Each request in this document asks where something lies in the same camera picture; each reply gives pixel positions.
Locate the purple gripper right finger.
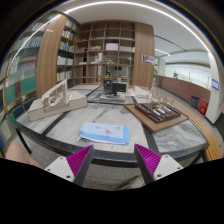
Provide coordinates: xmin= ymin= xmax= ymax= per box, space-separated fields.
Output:
xmin=134 ymin=144 xmax=182 ymax=185

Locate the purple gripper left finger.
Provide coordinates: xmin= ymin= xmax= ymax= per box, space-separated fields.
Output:
xmin=45 ymin=145 xmax=94 ymax=186

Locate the light blue towel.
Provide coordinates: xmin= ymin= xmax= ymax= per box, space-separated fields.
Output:
xmin=79 ymin=122 xmax=129 ymax=145

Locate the brown architectural model on board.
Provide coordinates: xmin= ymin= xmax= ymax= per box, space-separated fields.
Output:
xmin=125 ymin=101 xmax=188 ymax=133

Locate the person's knee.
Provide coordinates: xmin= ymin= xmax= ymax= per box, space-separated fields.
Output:
xmin=6 ymin=140 xmax=41 ymax=168

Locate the wooden slatted bench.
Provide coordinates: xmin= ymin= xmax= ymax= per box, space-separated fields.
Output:
xmin=168 ymin=97 xmax=222 ymax=161

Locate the white architectural model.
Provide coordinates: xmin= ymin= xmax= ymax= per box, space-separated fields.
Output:
xmin=28 ymin=80 xmax=87 ymax=121

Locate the small white model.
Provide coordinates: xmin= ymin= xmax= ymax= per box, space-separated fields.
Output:
xmin=133 ymin=85 xmax=151 ymax=98

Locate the dark grey bin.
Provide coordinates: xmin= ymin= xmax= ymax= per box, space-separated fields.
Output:
xmin=190 ymin=95 xmax=199 ymax=109

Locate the red bin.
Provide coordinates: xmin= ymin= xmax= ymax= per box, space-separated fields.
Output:
xmin=199 ymin=99 xmax=208 ymax=115

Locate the black computer box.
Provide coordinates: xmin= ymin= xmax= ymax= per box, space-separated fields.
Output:
xmin=103 ymin=79 xmax=127 ymax=94

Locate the bookshelf with green books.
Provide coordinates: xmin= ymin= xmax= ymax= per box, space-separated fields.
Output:
xmin=0 ymin=13 xmax=57 ymax=158

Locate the wooden cubby bookshelf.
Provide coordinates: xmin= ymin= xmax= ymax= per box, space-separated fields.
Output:
xmin=73 ymin=20 xmax=135 ymax=85

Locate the wall screen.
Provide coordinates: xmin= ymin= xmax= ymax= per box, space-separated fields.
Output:
xmin=211 ymin=79 xmax=219 ymax=90

